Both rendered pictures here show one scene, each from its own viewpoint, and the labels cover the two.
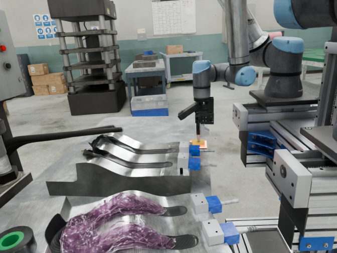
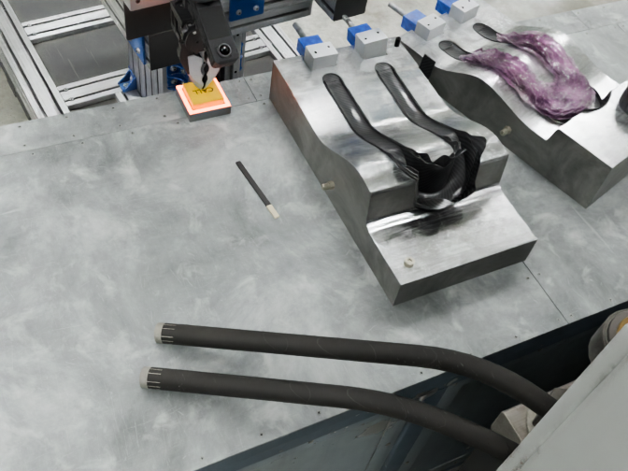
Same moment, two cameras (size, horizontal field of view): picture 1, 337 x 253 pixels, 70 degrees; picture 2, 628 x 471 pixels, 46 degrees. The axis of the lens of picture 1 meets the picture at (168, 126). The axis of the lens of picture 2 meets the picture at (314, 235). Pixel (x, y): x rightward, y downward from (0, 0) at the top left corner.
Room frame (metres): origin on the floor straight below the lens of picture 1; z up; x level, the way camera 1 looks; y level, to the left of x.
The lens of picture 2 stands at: (1.54, 0.78, 1.77)
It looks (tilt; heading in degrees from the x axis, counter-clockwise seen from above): 52 degrees down; 227
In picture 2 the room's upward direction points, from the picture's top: 12 degrees clockwise
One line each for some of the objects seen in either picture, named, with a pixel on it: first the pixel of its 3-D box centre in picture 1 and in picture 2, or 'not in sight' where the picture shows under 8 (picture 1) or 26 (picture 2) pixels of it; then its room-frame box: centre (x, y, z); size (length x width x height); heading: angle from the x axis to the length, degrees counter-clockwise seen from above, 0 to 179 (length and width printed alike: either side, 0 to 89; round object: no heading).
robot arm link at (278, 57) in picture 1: (285, 53); not in sight; (1.02, -0.50, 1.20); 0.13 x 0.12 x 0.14; 20
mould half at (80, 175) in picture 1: (125, 161); (397, 148); (0.82, 0.17, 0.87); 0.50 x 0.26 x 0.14; 81
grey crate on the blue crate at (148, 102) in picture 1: (149, 102); not in sight; (3.99, 0.29, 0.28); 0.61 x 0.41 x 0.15; 91
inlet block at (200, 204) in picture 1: (215, 204); (411, 20); (0.56, -0.12, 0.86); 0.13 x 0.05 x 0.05; 99
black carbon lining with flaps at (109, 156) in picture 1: (127, 150); (404, 120); (0.81, 0.16, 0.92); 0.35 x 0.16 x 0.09; 81
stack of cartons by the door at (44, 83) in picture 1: (48, 79); not in sight; (6.82, 3.23, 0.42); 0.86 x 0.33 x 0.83; 91
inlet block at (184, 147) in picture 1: (197, 150); (309, 45); (0.83, -0.10, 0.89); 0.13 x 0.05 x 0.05; 81
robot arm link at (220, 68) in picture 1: (224, 72); not in sight; (1.05, -0.26, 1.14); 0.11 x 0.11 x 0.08; 20
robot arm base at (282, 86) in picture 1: (284, 82); not in sight; (1.01, -0.50, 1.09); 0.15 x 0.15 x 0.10
